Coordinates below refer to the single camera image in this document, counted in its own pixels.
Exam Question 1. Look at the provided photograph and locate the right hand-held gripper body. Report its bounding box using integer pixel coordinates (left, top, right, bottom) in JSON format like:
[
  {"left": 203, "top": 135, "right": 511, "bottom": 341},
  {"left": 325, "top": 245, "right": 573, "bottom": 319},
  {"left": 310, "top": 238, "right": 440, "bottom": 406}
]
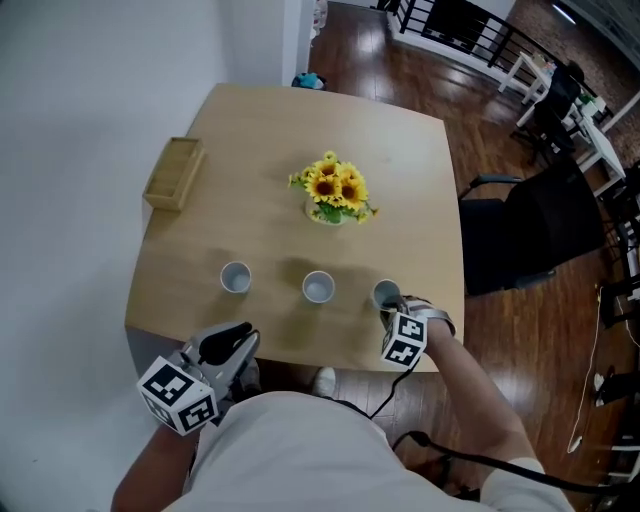
[{"left": 380, "top": 294, "right": 458, "bottom": 370}]

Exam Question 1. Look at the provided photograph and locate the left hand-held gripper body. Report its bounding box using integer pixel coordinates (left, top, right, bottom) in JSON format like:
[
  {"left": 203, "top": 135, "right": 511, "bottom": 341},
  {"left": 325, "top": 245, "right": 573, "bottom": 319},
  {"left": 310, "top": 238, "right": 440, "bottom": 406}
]
[{"left": 136, "top": 322, "right": 262, "bottom": 437}]

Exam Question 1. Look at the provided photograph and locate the white paper cup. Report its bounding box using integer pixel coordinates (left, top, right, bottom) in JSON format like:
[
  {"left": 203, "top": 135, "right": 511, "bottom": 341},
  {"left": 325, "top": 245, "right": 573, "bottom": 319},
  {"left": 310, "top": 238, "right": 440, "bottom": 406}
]
[
  {"left": 220, "top": 260, "right": 253, "bottom": 295},
  {"left": 370, "top": 278, "right": 403, "bottom": 311},
  {"left": 301, "top": 270, "right": 336, "bottom": 305}
]

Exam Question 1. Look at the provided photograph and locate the person's right forearm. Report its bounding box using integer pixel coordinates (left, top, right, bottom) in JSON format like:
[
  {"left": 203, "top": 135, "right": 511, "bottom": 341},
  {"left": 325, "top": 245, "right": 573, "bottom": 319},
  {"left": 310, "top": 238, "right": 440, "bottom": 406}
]
[{"left": 423, "top": 319, "right": 547, "bottom": 484}]

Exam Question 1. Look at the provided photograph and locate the person's left forearm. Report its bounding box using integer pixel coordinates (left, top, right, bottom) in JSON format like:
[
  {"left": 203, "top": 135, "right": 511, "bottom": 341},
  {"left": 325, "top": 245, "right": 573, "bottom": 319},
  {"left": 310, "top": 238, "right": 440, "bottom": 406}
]
[{"left": 111, "top": 423, "right": 202, "bottom": 512}]

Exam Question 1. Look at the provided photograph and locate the person's white shoe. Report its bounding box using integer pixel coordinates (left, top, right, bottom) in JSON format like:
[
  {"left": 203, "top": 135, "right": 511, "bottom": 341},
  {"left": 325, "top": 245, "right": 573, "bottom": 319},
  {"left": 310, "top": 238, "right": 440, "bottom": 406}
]
[{"left": 312, "top": 366, "right": 338, "bottom": 399}]

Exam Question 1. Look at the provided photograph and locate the person's white shirt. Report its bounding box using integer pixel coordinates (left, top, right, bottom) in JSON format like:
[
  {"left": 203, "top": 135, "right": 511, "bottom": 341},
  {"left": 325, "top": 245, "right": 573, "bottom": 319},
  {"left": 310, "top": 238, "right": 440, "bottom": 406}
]
[{"left": 162, "top": 389, "right": 579, "bottom": 512}]

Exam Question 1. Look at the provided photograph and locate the sunflower bouquet in white vase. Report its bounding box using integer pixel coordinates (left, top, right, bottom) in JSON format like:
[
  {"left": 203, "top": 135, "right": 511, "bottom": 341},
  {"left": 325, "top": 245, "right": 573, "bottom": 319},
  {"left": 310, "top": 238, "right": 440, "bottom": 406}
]
[{"left": 287, "top": 150, "right": 380, "bottom": 228}]

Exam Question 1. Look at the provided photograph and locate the black armchair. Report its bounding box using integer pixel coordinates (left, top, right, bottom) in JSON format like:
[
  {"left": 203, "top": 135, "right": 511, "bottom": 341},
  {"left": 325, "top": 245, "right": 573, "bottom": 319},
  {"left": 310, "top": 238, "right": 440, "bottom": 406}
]
[{"left": 457, "top": 158, "right": 607, "bottom": 298}]

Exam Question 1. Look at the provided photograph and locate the wooden box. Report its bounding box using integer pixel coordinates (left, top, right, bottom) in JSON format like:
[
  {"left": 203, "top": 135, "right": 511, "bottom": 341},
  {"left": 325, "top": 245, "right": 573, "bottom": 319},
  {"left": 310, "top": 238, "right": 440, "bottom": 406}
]
[{"left": 142, "top": 136, "right": 207, "bottom": 214}]

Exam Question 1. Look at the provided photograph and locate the black and white shoe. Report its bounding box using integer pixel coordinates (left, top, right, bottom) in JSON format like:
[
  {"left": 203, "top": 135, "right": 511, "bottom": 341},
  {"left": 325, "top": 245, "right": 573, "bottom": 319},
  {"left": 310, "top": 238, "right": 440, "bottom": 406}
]
[{"left": 593, "top": 368, "right": 640, "bottom": 407}]

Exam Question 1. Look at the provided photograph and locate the teal bag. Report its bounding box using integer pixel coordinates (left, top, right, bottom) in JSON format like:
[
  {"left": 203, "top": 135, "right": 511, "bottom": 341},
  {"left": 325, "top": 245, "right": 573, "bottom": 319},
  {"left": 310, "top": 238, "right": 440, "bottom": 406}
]
[{"left": 291, "top": 71, "right": 329, "bottom": 92}]

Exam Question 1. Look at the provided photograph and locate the long white desk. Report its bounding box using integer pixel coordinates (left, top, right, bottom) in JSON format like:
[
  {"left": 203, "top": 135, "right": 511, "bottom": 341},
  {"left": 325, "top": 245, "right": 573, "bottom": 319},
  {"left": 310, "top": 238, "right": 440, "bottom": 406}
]
[{"left": 514, "top": 102, "right": 628, "bottom": 197}]

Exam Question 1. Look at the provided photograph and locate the black office chair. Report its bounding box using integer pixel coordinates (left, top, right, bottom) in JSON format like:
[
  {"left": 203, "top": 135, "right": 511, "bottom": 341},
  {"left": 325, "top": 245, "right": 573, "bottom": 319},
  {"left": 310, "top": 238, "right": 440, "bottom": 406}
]
[{"left": 509, "top": 59, "right": 599, "bottom": 167}]

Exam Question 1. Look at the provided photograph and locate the small white table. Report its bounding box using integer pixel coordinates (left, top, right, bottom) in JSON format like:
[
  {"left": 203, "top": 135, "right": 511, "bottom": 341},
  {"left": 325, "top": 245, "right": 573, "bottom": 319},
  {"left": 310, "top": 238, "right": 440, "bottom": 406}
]
[{"left": 497, "top": 49, "right": 559, "bottom": 107}]

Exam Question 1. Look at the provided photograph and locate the black metal railing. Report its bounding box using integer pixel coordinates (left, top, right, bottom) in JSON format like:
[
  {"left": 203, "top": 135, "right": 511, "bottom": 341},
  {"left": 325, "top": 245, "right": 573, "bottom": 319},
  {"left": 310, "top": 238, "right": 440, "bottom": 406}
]
[{"left": 375, "top": 0, "right": 569, "bottom": 72}]

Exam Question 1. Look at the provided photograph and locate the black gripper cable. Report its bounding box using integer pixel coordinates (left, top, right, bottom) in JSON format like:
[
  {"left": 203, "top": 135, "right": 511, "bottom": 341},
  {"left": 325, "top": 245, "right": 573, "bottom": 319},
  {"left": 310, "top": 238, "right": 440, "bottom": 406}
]
[{"left": 364, "top": 367, "right": 621, "bottom": 496}]

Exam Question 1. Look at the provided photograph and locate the yellow cable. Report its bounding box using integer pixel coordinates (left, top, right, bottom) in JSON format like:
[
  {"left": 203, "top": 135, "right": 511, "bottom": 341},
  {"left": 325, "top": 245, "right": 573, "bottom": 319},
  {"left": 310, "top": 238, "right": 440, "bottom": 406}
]
[{"left": 567, "top": 282, "right": 603, "bottom": 454}]

